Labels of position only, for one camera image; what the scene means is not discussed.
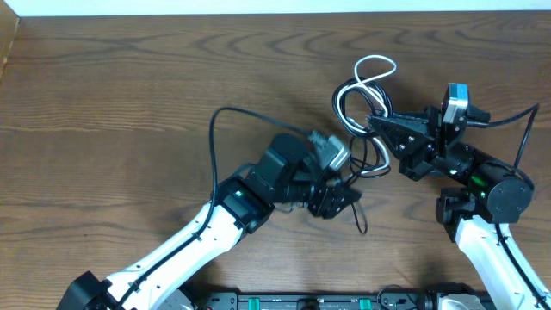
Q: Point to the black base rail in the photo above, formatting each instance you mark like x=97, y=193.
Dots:
x=392, y=297

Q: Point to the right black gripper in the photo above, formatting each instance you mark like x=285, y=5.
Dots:
x=414, y=146

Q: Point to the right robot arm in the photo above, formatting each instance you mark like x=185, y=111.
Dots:
x=476, y=215

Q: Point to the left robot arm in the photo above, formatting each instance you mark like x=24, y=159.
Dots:
x=290, y=171

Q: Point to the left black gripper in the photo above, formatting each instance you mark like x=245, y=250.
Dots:
x=328, y=207

